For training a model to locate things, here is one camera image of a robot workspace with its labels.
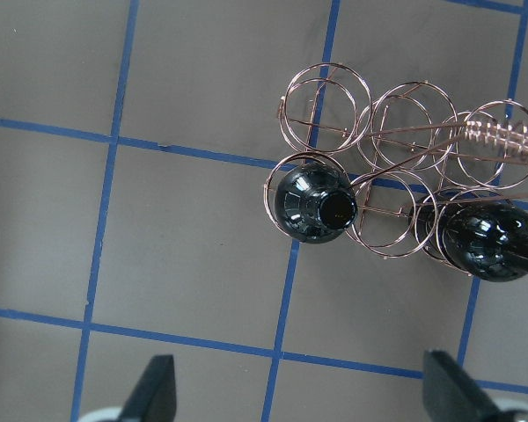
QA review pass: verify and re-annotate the dark wine bottle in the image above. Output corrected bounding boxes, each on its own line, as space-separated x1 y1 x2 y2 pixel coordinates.
274 161 358 244
435 202 528 282

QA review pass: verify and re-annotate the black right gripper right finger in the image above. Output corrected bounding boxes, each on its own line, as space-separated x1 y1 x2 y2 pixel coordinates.
422 350 501 422

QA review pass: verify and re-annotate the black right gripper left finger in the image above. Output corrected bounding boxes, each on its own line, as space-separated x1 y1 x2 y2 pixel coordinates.
119 354 178 422

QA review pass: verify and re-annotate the copper wire wine basket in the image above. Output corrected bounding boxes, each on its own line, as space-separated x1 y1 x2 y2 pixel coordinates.
263 62 528 278

